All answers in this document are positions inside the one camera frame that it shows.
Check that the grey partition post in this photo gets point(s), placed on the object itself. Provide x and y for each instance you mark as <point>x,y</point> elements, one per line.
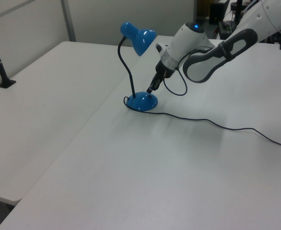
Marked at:
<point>68,20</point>

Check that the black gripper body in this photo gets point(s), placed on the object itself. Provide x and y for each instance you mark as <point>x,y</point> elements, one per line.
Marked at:
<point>165,70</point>

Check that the dark equipment clutter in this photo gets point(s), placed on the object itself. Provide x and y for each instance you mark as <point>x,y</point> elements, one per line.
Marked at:
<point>226,28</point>

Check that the black monitor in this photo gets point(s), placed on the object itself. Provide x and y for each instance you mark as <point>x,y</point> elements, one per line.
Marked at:
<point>218,10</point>

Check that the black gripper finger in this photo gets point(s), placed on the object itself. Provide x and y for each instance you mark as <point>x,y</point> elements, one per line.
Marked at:
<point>151,85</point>
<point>156,83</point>

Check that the black clamped mounting pole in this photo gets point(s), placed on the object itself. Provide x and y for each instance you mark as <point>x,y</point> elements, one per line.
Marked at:
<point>1,70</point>

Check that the blue gooseneck desk lamp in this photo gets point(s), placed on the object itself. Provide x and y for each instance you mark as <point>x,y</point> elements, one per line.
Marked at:
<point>140,102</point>

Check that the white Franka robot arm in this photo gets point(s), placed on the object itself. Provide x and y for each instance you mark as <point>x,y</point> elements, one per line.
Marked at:
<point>190,38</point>

